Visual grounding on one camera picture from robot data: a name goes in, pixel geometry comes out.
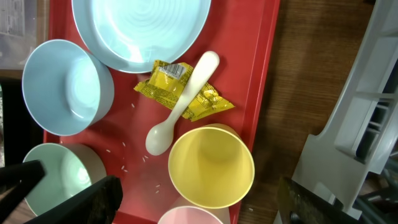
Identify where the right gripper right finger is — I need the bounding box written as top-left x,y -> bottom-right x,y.
277,177 -> 359,224

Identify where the pink plastic cup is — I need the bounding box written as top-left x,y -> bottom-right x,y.
157,197 -> 231,224

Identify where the mint green bowl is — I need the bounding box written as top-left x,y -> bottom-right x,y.
23,143 -> 106,216

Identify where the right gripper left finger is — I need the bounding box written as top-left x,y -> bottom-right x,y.
29,175 -> 123,224

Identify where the black plastic tray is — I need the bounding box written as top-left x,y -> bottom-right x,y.
1,78 -> 44,166

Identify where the light blue bowl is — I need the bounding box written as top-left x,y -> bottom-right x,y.
22,39 -> 114,136

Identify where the light blue plate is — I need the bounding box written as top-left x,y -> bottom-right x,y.
72,0 -> 211,73

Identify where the white plastic spoon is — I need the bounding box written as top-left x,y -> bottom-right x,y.
146,51 -> 220,156

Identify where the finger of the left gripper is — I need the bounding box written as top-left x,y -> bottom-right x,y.
1,160 -> 45,223

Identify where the clear plastic bin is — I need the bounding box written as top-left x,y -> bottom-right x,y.
1,0 -> 50,70

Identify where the red serving tray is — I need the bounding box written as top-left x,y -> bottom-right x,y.
44,1 -> 279,223

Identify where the grey dishwasher rack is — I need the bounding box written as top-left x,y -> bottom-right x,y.
292,0 -> 397,220

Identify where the yellow plastic cup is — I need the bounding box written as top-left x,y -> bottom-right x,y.
168,123 -> 255,209

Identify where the yellow snack wrapper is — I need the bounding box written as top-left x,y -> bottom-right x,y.
134,60 -> 234,122

